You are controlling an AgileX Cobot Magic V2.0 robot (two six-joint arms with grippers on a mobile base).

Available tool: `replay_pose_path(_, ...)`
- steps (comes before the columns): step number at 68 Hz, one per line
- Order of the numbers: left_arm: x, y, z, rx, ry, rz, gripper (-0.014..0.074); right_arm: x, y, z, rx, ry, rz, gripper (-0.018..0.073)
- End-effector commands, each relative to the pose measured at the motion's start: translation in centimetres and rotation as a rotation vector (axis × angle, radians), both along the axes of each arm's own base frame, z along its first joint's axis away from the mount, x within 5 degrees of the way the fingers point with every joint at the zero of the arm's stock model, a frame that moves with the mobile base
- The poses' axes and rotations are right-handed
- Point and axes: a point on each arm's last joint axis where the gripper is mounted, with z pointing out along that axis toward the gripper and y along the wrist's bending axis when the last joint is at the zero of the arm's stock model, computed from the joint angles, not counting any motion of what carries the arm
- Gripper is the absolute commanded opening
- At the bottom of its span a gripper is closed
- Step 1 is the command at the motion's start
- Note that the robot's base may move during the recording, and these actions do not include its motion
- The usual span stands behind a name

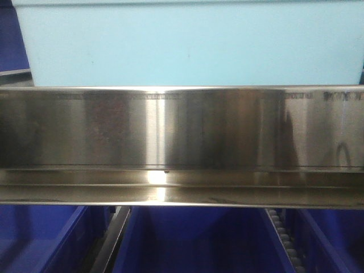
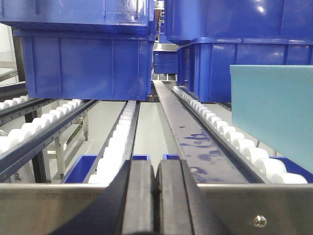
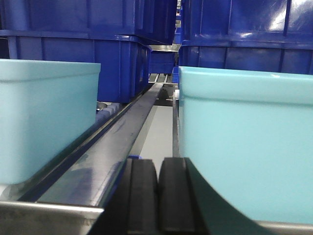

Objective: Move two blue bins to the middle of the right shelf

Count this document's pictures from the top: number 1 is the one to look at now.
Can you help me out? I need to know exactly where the dark blue bin lower right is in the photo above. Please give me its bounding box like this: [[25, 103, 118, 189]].
[[285, 209, 363, 272]]

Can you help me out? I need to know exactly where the dark blue bin lower left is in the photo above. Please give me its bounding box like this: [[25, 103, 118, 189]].
[[1, 205, 115, 272]]

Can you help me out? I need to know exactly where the roller track strip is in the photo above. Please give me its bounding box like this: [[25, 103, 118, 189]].
[[265, 208, 306, 272], [89, 206, 131, 272]]

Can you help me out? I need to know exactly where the light blue plastic bin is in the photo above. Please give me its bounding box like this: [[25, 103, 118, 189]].
[[13, 1, 363, 86]]

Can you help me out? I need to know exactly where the dark blue bin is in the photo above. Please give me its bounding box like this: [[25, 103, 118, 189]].
[[1, 1, 30, 73], [113, 206, 294, 272], [1, 205, 115, 272], [285, 209, 363, 272]]

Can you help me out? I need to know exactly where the dark blue bin lower middle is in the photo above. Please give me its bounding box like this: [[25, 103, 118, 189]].
[[113, 206, 294, 272]]

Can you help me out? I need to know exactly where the roller track strip right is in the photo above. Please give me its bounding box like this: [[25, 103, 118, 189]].
[[265, 208, 306, 272]]

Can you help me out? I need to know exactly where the dark blue bin upper left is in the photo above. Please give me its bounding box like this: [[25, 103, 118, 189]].
[[1, 1, 30, 73]]

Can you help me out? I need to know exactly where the roller track strip left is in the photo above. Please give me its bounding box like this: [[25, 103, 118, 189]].
[[89, 206, 131, 272]]

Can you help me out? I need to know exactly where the stainless steel shelf front rail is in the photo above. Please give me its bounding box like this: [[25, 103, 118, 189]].
[[1, 85, 363, 209]]

